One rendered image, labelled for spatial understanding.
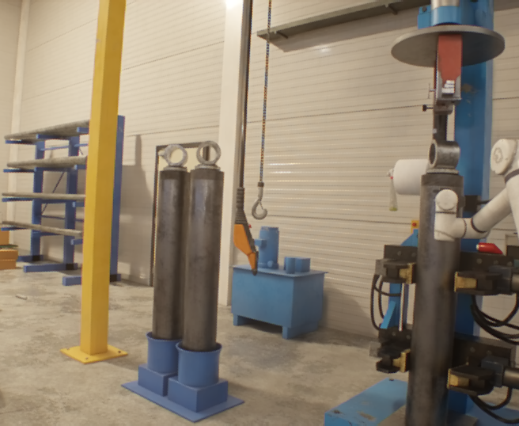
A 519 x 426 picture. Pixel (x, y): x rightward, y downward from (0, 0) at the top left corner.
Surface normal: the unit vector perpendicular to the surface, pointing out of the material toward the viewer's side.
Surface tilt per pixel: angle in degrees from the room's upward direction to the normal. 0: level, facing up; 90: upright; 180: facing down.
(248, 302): 90
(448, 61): 90
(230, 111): 90
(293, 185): 90
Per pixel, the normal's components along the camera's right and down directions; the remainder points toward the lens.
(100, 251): 0.76, 0.04
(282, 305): -0.65, -0.03
